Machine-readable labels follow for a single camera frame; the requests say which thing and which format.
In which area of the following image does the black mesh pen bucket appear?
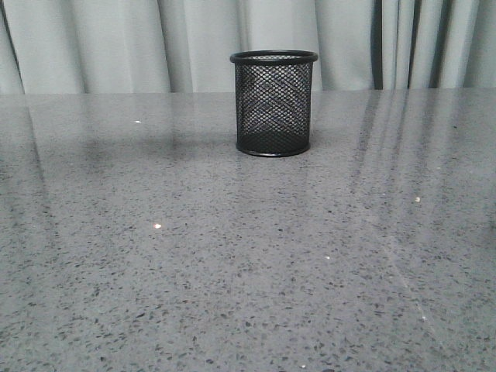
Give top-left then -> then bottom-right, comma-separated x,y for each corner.
230,50 -> 319,157

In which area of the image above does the light grey curtain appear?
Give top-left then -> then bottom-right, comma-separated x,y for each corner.
1,1 -> 495,94

